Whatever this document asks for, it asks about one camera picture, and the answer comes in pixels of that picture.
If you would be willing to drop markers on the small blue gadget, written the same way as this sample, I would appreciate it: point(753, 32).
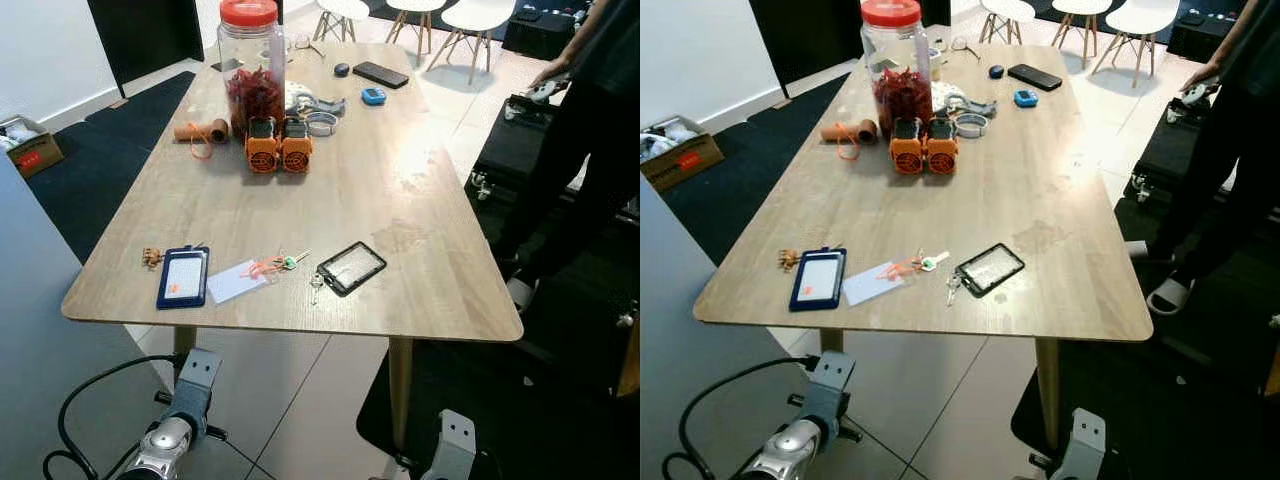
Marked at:
point(373, 96)
point(1025, 98)

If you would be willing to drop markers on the blue card holder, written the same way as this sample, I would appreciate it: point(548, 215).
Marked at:
point(183, 277)
point(818, 279)

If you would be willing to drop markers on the clear jar red lid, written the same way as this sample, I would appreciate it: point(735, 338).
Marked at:
point(252, 60)
point(895, 60)

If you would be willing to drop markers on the small brown charm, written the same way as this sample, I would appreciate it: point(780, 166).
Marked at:
point(152, 258)
point(789, 260)

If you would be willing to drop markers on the open cardboard box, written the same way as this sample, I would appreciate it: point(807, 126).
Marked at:
point(685, 158)
point(35, 155)

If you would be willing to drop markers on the orange black battery device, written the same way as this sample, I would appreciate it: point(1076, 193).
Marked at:
point(262, 150)
point(941, 152)
point(907, 152)
point(297, 150)

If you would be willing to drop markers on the white slipper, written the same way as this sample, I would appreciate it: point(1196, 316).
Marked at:
point(1170, 296)
point(1137, 250)
point(520, 293)

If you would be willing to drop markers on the person hand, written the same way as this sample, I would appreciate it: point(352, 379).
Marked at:
point(552, 72)
point(1205, 76)

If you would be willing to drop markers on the thin frame eyeglasses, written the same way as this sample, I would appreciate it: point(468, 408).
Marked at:
point(303, 42)
point(962, 44)

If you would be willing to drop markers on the white paper card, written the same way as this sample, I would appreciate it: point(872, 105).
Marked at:
point(232, 284)
point(868, 287)

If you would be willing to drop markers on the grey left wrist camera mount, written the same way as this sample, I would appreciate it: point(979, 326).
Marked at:
point(198, 385)
point(830, 388)

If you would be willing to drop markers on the brown cardboard tube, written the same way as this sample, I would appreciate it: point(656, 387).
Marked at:
point(848, 131)
point(200, 130)

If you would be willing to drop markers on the black floor mat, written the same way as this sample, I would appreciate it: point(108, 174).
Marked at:
point(540, 420)
point(1190, 420)
point(90, 170)
point(740, 170)

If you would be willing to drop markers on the black case on casters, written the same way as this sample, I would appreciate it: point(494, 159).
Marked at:
point(515, 150)
point(1160, 160)

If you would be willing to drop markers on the grey tape dispenser tool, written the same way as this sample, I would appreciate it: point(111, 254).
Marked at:
point(975, 104)
point(325, 103)

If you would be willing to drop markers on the black door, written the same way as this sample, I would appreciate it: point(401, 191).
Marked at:
point(145, 30)
point(805, 30)

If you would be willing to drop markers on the white chair wooden legs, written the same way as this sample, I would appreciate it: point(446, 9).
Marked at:
point(1140, 14)
point(478, 14)
point(1078, 5)
point(344, 8)
point(415, 5)
point(1005, 8)

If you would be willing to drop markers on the person in dark clothes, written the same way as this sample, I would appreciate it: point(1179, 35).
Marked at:
point(1230, 140)
point(590, 130)

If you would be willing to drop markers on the clear tape roll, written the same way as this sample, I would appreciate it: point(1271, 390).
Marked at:
point(321, 125)
point(970, 126)

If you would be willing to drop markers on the light wooden table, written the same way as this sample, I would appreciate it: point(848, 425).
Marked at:
point(1000, 200)
point(350, 200)

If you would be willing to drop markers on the grey handheld controller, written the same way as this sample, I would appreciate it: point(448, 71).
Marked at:
point(1192, 98)
point(542, 94)

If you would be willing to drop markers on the black low bench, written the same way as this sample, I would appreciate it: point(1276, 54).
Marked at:
point(545, 30)
point(1205, 35)

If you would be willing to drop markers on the black card holder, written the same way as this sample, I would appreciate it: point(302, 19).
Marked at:
point(351, 268)
point(990, 270)

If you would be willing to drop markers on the silver keys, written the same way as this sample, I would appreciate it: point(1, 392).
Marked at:
point(316, 287)
point(953, 288)

